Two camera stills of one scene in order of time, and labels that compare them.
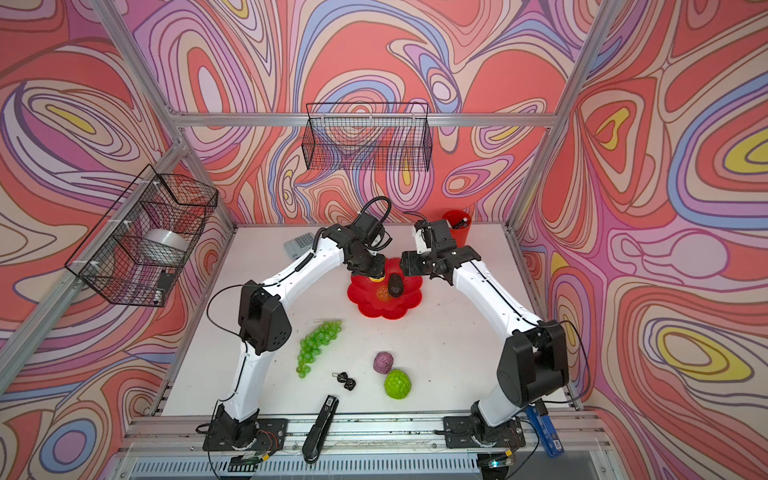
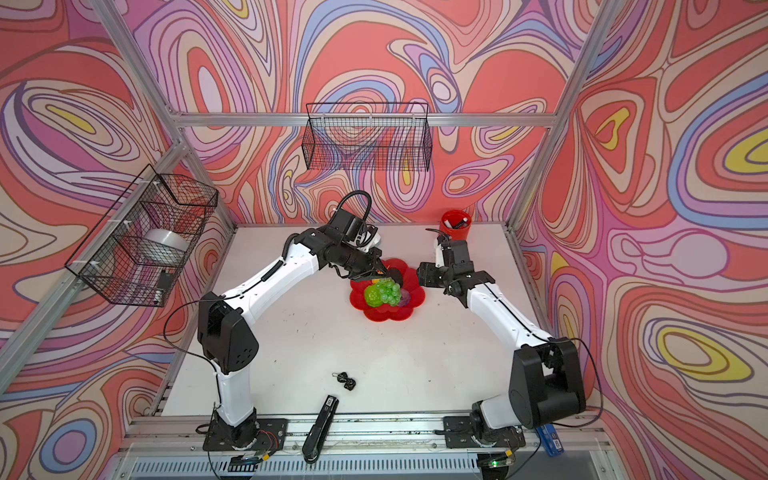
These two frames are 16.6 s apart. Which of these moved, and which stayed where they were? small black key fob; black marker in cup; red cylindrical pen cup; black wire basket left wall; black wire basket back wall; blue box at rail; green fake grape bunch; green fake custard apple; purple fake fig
Moved: green fake grape bunch; green fake custard apple; purple fake fig
Stayed: small black key fob; blue box at rail; red cylindrical pen cup; black wire basket left wall; black marker in cup; black wire basket back wall
